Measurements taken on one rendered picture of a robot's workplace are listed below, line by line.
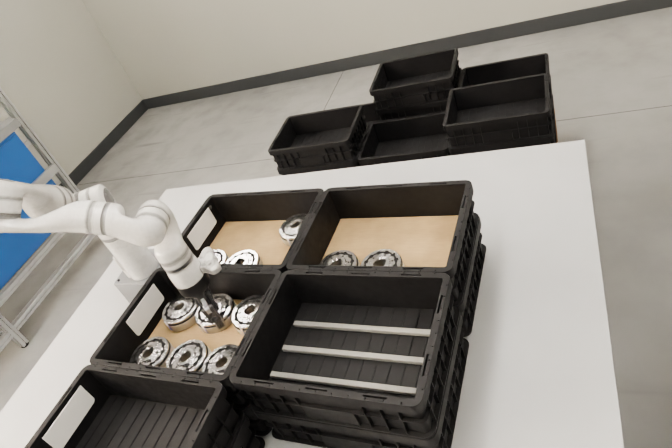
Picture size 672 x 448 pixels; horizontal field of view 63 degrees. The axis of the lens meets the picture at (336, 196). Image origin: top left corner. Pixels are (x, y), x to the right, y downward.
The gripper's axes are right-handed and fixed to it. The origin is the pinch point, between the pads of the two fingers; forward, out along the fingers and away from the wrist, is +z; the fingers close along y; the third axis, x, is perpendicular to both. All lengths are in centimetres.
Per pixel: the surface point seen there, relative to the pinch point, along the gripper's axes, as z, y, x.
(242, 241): 3.5, -27.1, 14.1
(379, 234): 3.4, 1.7, 45.5
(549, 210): 16, 14, 89
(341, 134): 38, -113, 78
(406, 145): 49, -94, 100
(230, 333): 3.3, 4.5, 0.9
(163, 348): 0.3, -0.1, -14.5
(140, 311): -3.7, -12.4, -16.5
